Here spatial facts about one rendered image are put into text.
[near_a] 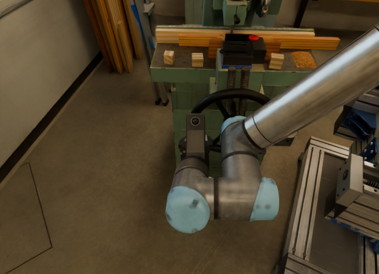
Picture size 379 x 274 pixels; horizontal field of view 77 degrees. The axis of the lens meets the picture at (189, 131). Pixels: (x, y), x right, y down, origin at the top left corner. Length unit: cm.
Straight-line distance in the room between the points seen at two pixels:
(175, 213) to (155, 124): 154
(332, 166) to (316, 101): 121
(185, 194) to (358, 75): 31
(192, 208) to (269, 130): 20
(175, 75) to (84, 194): 106
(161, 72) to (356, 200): 72
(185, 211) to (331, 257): 102
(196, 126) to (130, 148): 126
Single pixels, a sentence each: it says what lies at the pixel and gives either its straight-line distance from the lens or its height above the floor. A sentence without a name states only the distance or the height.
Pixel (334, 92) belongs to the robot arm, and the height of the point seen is 114.
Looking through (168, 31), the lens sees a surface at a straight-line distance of 99.
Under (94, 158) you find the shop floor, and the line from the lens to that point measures 181.
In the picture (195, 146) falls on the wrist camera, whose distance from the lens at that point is 56.
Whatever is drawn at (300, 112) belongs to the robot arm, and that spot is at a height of 110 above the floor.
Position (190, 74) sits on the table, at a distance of 87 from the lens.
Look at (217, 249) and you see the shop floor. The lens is 143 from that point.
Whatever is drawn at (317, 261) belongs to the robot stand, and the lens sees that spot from 132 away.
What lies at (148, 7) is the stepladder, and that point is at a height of 75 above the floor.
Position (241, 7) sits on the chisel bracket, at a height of 106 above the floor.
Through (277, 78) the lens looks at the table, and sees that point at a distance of 91.
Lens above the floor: 137
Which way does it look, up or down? 48 degrees down
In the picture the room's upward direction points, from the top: straight up
